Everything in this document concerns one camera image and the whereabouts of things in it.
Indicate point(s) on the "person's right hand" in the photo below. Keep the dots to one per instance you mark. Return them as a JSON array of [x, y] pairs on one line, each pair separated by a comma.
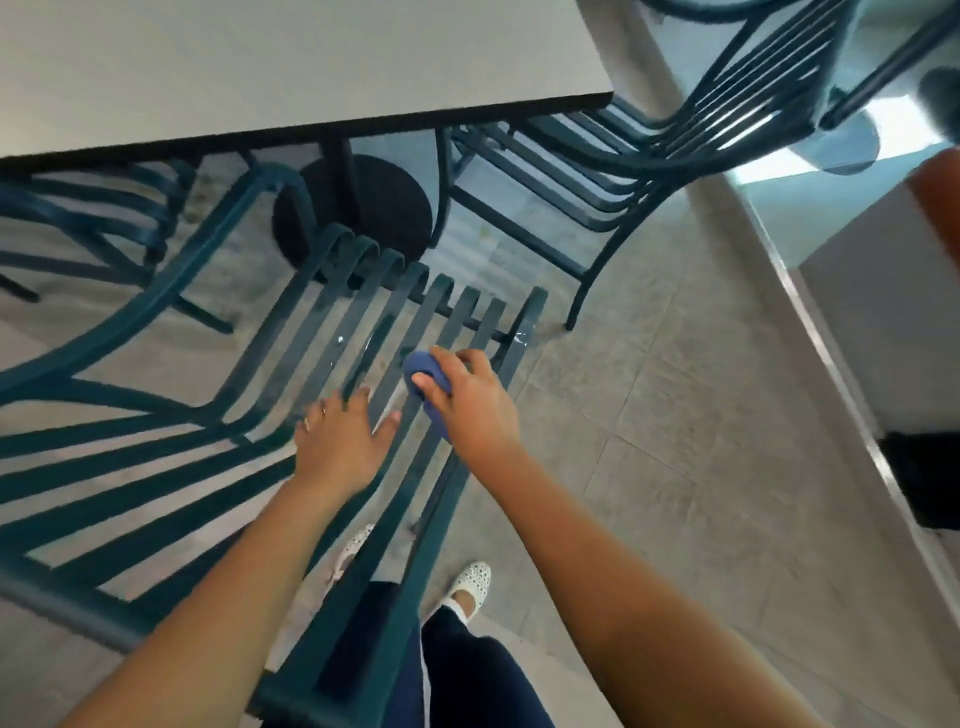
[[476, 420]]

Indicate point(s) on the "person's left hand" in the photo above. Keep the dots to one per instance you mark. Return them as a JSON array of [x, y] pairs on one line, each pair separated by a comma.
[[337, 450]]

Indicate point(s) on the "person's right thumb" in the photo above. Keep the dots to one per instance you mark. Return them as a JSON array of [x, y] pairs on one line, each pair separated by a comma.
[[429, 385]]

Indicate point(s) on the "person's left thumb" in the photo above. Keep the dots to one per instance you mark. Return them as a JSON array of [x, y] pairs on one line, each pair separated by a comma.
[[388, 429]]

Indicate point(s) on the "person's left little finger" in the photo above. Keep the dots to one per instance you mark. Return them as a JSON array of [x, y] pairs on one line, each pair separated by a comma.
[[304, 431]]

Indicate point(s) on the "person's left middle finger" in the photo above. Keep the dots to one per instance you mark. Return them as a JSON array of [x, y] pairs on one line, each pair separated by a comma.
[[341, 409]]

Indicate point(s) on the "person's right middle finger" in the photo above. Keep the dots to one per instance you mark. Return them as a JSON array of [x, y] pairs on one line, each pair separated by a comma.
[[474, 360]]

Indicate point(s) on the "blue cleaning cloth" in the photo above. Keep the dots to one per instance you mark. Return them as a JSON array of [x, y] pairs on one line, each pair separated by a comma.
[[421, 367]]

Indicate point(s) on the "person's left forearm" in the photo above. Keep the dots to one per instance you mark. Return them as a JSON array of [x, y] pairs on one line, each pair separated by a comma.
[[225, 607]]

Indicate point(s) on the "person's right forearm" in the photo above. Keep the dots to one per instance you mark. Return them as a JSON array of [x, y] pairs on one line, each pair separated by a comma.
[[630, 600]]

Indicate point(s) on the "green metal slatted chair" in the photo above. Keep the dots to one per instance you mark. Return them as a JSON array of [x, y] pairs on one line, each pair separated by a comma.
[[90, 225], [892, 67], [600, 172], [225, 420]]

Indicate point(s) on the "white perforated left shoe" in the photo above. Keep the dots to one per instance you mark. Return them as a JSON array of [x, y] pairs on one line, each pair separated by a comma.
[[351, 551]]

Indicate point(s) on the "white perforated shoe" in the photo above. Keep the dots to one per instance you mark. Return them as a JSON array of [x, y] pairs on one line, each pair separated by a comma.
[[469, 585], [351, 551]]

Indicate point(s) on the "black round table base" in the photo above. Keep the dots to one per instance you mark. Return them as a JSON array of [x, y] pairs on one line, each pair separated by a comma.
[[390, 210]]

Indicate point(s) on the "white perforated right shoe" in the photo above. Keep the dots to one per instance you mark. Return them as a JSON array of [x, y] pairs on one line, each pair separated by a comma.
[[469, 585]]

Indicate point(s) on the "dark blue trousers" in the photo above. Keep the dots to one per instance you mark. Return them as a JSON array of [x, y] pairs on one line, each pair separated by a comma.
[[480, 675]]

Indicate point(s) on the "round grey table base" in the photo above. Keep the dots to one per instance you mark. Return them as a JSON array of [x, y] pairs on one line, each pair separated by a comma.
[[847, 146]]

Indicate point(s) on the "black object by wall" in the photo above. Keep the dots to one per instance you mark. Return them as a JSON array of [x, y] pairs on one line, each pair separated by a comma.
[[926, 480]]

